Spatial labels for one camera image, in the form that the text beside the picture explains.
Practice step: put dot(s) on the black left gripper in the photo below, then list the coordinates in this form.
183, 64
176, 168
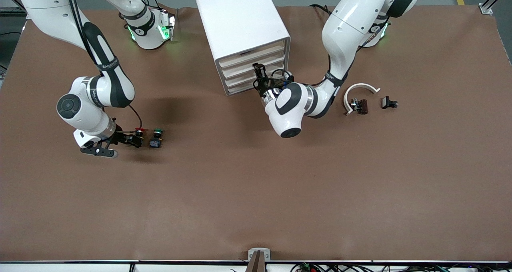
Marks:
262, 86

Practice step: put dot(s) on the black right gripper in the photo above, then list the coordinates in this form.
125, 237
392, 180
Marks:
123, 137

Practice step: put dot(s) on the red push button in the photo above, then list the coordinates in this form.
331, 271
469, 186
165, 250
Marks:
140, 129

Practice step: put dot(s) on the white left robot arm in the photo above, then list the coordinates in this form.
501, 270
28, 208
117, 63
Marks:
352, 20

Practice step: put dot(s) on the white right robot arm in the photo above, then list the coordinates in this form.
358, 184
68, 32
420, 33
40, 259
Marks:
100, 92

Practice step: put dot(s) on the green push button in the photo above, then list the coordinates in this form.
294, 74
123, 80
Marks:
155, 142

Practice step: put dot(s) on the white curved plastic part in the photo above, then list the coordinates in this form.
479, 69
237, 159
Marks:
345, 100

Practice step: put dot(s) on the small brown component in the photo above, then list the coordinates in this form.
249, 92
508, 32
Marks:
362, 106

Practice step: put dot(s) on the brown table mat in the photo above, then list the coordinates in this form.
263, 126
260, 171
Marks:
256, 192

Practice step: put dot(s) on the small black clip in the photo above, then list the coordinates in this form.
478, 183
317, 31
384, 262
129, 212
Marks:
386, 102

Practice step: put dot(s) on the dark tapered pole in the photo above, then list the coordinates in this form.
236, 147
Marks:
256, 266

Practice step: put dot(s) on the grey metal bracket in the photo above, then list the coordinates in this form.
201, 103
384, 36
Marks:
250, 252

